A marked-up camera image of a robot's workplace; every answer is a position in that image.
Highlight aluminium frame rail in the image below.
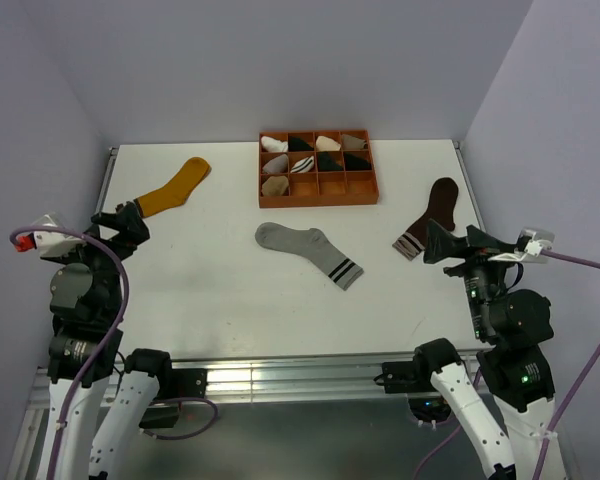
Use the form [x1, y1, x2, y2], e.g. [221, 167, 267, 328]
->
[7, 349, 576, 480]

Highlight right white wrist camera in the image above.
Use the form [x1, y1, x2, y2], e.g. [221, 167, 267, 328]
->
[489, 227, 555, 264]

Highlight beige rolled sock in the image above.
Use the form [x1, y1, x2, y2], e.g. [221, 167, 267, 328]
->
[261, 176, 289, 197]

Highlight black rolled sock top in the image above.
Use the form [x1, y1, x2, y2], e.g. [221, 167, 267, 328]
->
[288, 135, 314, 152]

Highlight white black striped rolled sock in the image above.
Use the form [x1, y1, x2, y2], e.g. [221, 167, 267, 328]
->
[290, 156, 315, 173]

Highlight black rolled sock right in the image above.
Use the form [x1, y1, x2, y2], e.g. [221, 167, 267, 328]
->
[343, 151, 372, 171]

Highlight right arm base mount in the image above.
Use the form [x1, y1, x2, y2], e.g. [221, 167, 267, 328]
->
[373, 361, 457, 430]

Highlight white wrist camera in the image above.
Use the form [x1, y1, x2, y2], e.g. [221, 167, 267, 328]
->
[489, 227, 555, 264]
[15, 212, 85, 259]

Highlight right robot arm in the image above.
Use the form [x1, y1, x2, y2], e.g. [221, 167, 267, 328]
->
[412, 220, 555, 479]

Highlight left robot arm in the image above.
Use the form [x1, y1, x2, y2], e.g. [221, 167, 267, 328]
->
[37, 202, 175, 479]

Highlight orange compartment tray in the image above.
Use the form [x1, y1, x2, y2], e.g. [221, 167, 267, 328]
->
[257, 129, 379, 209]

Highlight dark brown sock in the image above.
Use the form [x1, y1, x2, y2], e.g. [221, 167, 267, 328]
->
[392, 177, 459, 261]

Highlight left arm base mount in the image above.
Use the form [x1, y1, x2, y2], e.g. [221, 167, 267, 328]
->
[139, 368, 219, 441]

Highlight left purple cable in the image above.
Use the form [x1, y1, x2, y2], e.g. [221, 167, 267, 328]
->
[9, 225, 220, 480]

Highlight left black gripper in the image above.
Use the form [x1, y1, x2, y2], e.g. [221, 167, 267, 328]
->
[53, 202, 148, 318]

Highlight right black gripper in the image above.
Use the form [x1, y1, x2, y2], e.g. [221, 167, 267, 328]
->
[421, 216, 517, 337]

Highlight cream rolled sock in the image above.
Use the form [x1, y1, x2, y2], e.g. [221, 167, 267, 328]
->
[315, 135, 341, 152]

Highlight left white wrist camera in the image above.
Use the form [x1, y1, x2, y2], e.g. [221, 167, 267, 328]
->
[15, 212, 85, 259]

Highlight taupe rolled sock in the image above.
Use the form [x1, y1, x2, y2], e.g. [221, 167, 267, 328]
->
[341, 133, 367, 150]

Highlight grey sock black stripes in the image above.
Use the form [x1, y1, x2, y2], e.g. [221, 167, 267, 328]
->
[254, 222, 364, 291]

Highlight mustard yellow sock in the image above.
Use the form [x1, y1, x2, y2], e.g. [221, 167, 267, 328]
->
[134, 157, 211, 218]

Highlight grey rolled sock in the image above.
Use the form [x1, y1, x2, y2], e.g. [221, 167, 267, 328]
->
[262, 153, 289, 175]

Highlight dark green rolled sock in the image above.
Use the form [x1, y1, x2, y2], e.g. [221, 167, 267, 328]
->
[317, 152, 343, 172]

